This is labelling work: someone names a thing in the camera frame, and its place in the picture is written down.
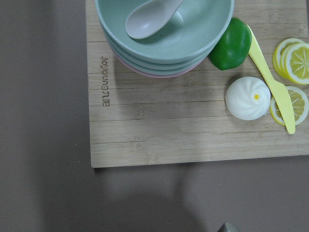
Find yellow plastic knife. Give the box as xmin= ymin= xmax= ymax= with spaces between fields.
xmin=247 ymin=25 xmax=295 ymax=134

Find pink bottom bowl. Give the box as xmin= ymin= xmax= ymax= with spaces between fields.
xmin=116 ymin=55 xmax=207 ymax=78

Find white garlic bulb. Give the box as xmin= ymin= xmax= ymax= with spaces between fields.
xmin=225 ymin=76 xmax=270 ymax=120

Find stacked lemon slices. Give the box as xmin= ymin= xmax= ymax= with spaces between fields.
xmin=272 ymin=38 xmax=309 ymax=85

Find wooden cutting board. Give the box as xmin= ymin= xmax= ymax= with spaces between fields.
xmin=85 ymin=0 xmax=309 ymax=168

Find stacked mint green bowls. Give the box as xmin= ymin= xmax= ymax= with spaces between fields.
xmin=95 ymin=0 xmax=235 ymax=72

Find white ceramic spoon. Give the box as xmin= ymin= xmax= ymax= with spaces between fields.
xmin=125 ymin=0 xmax=183 ymax=40

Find green lime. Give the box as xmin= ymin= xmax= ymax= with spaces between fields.
xmin=209 ymin=17 xmax=252 ymax=71

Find lemon slice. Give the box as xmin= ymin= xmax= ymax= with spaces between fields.
xmin=269 ymin=86 xmax=309 ymax=126

